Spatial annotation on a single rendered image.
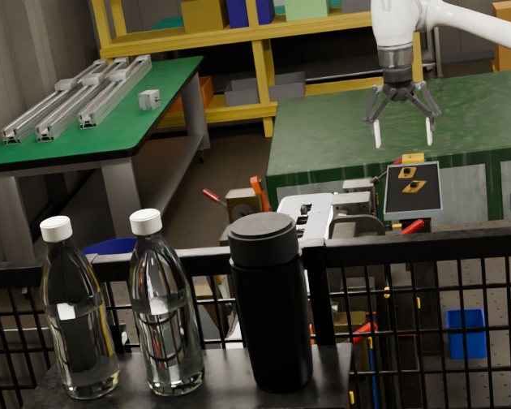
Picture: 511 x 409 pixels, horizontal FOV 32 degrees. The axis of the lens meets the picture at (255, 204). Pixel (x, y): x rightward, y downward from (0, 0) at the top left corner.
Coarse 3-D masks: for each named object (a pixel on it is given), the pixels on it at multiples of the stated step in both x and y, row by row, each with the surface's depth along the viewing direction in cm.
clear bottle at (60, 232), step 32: (64, 224) 93; (64, 256) 93; (64, 288) 93; (96, 288) 95; (64, 320) 94; (96, 320) 95; (64, 352) 96; (96, 352) 96; (64, 384) 98; (96, 384) 97
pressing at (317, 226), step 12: (336, 192) 278; (288, 204) 275; (300, 204) 273; (312, 204) 272; (324, 204) 270; (300, 216) 264; (312, 216) 262; (324, 216) 261; (300, 228) 255; (312, 228) 253; (324, 228) 252; (300, 240) 246; (228, 336) 200; (240, 336) 198
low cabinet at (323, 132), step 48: (336, 96) 548; (384, 96) 530; (432, 96) 514; (480, 96) 498; (288, 144) 462; (336, 144) 449; (384, 144) 437; (432, 144) 425; (480, 144) 415; (288, 192) 421; (384, 192) 418; (480, 192) 415
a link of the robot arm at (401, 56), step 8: (384, 48) 223; (392, 48) 222; (400, 48) 221; (408, 48) 222; (384, 56) 224; (392, 56) 222; (400, 56) 222; (408, 56) 223; (384, 64) 224; (392, 64) 223; (400, 64) 223; (408, 64) 226
